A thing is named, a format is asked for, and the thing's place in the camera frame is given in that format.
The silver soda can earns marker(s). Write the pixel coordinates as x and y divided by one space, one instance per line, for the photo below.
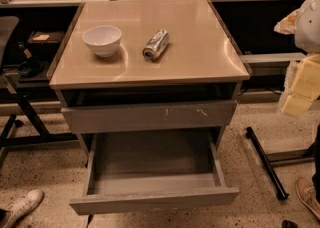
156 45

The black box with note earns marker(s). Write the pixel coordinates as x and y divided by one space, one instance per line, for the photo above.
44 45

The brown shoe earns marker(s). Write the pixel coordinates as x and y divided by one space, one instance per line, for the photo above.
307 195

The grey top drawer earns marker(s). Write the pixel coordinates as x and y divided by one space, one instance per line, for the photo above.
142 117

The white sneaker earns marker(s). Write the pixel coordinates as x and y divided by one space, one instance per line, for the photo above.
10 214

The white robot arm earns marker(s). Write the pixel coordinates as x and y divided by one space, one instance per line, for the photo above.
304 24

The grey drawer cabinet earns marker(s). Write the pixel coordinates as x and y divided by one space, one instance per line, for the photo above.
135 65

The white ceramic bowl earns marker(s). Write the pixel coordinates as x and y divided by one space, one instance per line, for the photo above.
103 40

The dark office chair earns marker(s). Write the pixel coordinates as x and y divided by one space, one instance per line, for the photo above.
7 26

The grey drawer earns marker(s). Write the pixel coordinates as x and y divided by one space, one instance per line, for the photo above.
142 117
152 170

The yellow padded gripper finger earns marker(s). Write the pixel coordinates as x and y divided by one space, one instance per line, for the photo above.
302 86

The black table leg bar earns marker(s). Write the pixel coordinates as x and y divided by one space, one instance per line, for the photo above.
280 191

